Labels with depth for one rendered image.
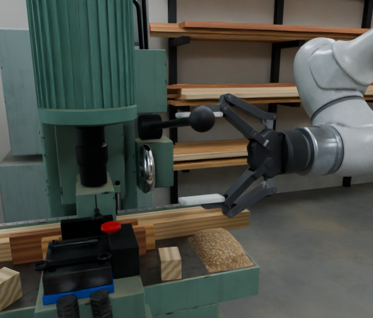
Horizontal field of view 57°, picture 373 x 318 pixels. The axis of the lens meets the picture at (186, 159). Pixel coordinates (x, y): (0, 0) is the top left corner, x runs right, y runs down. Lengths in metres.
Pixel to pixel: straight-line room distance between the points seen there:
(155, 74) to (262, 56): 2.60
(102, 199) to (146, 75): 0.34
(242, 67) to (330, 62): 2.62
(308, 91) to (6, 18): 2.58
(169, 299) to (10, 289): 0.25
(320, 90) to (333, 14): 3.17
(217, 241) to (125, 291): 0.24
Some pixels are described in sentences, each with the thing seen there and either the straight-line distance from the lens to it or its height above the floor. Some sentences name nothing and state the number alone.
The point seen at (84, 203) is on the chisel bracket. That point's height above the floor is 1.02.
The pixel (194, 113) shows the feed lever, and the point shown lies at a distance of 0.44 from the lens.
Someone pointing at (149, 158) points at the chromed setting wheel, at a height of 1.06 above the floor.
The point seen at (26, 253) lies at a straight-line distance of 0.73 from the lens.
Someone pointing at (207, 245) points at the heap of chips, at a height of 0.93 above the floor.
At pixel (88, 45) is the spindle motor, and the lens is 0.58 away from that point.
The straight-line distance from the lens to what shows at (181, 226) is 0.75.
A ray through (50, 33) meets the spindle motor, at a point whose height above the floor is 1.31.
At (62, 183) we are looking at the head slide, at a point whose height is 1.02.
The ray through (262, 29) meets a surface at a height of 1.55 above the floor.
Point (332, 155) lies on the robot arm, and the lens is 0.61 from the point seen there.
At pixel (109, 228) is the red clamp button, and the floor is 1.02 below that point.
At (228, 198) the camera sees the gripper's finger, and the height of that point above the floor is 1.05.
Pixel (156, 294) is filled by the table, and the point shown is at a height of 0.88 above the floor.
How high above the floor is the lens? 1.25
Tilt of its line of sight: 14 degrees down
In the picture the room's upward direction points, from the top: straight up
